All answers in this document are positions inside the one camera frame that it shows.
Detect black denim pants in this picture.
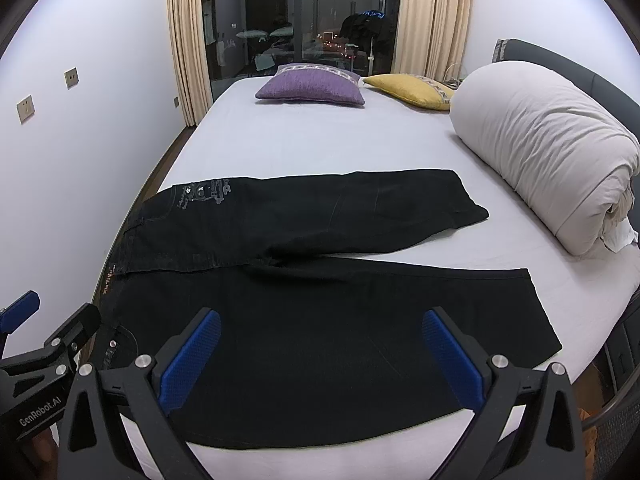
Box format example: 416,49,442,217
91,169,561,450

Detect rolled white duvet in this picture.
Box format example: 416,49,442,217
449,61,639,256

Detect dark grey headboard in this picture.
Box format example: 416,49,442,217
492,39,640,136

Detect purple cushion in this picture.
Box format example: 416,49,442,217
255,63,366,107

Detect yellow cushion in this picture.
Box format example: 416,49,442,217
363,74,454,112

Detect dark glass balcony door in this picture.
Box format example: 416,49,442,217
202,0,400,98

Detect left beige curtain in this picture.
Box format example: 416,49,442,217
167,0,213,127

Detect beige curtain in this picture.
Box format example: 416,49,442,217
392,0,472,81
167,0,213,127

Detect right beige curtain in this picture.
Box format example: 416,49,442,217
392,0,472,81

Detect near wall switch plate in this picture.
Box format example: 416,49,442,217
16,96,35,124

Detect wall switch plate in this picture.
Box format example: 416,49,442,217
16,96,35,124
64,67,79,89

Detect far wall switch plate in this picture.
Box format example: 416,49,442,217
64,67,79,89

